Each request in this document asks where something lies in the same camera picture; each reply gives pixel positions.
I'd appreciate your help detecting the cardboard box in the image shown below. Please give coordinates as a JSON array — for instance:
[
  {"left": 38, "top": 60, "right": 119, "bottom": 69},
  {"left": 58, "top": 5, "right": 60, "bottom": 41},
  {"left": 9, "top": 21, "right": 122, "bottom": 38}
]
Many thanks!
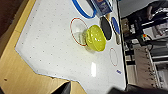
[{"left": 120, "top": 17, "right": 130, "bottom": 35}]

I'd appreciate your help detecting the foosball gaming table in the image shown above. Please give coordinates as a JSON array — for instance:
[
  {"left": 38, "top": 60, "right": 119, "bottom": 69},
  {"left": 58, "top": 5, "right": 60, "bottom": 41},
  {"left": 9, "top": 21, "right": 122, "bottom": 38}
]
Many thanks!
[{"left": 132, "top": 46, "right": 168, "bottom": 88}]

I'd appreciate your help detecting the white activity table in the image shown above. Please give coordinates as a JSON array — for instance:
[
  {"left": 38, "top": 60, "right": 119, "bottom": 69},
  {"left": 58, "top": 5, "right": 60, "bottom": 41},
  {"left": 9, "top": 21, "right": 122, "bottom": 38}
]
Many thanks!
[{"left": 0, "top": 0, "right": 130, "bottom": 94}]

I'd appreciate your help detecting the yellow bowl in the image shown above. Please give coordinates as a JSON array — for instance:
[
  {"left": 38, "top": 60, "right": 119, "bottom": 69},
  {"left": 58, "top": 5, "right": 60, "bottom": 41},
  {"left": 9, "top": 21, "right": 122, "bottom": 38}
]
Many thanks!
[{"left": 84, "top": 23, "right": 108, "bottom": 53}]

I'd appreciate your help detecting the thin blue ring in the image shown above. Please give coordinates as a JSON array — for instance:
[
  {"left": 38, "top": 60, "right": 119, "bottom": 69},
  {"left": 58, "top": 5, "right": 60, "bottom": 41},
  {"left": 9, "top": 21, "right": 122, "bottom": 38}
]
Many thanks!
[{"left": 71, "top": 0, "right": 99, "bottom": 20}]

